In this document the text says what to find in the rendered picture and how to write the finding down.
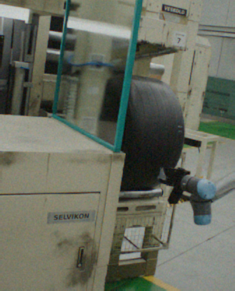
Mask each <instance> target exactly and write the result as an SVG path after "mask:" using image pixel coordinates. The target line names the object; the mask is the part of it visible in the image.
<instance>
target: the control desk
mask: <svg viewBox="0 0 235 291"><path fill-rule="evenodd" d="M125 155H126V154H125V153H124V152H122V151H120V152H114V151H112V150H110V149H109V148H107V147H106V146H104V145H102V144H99V143H97V142H96V141H93V140H92V139H90V138H88V137H87V136H86V135H84V134H82V133H80V132H78V131H76V130H75V129H73V128H71V127H70V126H68V125H66V124H64V123H62V122H60V121H59V120H56V119H54V118H51V119H50V118H42V117H32V116H21V115H0V291H104V286H105V282H106V274H107V269H108V266H107V264H108V263H109V259H110V250H111V242H112V237H113V229H114V224H115V216H116V212H117V207H118V199H119V194H120V186H121V181H122V172H123V168H124V160H125Z"/></svg>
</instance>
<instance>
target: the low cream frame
mask: <svg viewBox="0 0 235 291"><path fill-rule="evenodd" d="M218 141H219V136H213V135H210V134H205V133H202V132H198V131H194V130H191V129H186V128H185V137H184V144H186V145H189V146H194V147H197V148H198V147H200V151H199V158H198V166H197V172H196V175H195V176H196V177H197V178H203V177H204V176H201V170H202V166H203V163H204V156H205V152H206V145H207V142H213V148H212V152H211V158H210V162H209V166H208V173H207V177H206V179H207V180H211V176H212V172H213V165H214V161H215V155H216V151H217V147H218ZM182 194H184V195H186V196H187V195H188V196H190V195H191V194H190V193H187V192H183V193H182Z"/></svg>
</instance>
